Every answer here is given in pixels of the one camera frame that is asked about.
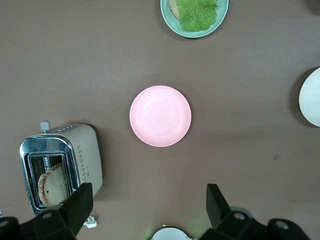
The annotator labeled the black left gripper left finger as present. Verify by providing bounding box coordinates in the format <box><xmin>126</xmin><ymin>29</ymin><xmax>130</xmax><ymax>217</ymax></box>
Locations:
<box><xmin>0</xmin><ymin>182</ymin><xmax>94</xmax><ymax>240</ymax></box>

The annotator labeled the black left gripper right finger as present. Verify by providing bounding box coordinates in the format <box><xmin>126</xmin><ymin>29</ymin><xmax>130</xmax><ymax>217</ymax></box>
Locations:
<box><xmin>198</xmin><ymin>183</ymin><xmax>311</xmax><ymax>240</ymax></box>

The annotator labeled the pink shallow bowl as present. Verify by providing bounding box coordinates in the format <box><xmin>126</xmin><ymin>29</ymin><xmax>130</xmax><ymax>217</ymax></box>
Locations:
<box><xmin>129</xmin><ymin>85</ymin><xmax>192</xmax><ymax>148</ymax></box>

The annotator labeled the white toaster power plug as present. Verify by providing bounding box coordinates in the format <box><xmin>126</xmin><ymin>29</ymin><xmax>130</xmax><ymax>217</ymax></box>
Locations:
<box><xmin>83</xmin><ymin>215</ymin><xmax>98</xmax><ymax>229</ymax></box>

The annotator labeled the round bread slice in toaster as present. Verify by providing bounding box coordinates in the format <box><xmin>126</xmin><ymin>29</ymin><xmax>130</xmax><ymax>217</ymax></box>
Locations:
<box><xmin>37</xmin><ymin>163</ymin><xmax>70</xmax><ymax>208</ymax></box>

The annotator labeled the beige and chrome toaster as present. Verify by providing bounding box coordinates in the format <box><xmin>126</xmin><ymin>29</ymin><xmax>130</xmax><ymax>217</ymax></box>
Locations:
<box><xmin>19</xmin><ymin>120</ymin><xmax>104</xmax><ymax>216</ymax></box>

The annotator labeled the beige bowl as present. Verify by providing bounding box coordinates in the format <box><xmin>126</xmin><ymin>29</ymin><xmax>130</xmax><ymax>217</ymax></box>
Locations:
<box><xmin>298</xmin><ymin>66</ymin><xmax>320</xmax><ymax>127</ymax></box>

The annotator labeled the green lettuce leaf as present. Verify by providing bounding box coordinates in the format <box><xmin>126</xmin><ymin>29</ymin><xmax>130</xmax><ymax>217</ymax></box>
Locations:
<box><xmin>176</xmin><ymin>0</ymin><xmax>218</xmax><ymax>33</ymax></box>

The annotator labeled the green plate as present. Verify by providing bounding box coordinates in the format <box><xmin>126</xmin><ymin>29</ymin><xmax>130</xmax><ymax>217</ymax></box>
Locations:
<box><xmin>160</xmin><ymin>0</ymin><xmax>229</xmax><ymax>39</ymax></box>

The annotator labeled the bread slice on plate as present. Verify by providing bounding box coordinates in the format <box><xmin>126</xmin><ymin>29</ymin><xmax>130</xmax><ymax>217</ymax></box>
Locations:
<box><xmin>168</xmin><ymin>0</ymin><xmax>182</xmax><ymax>20</ymax></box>

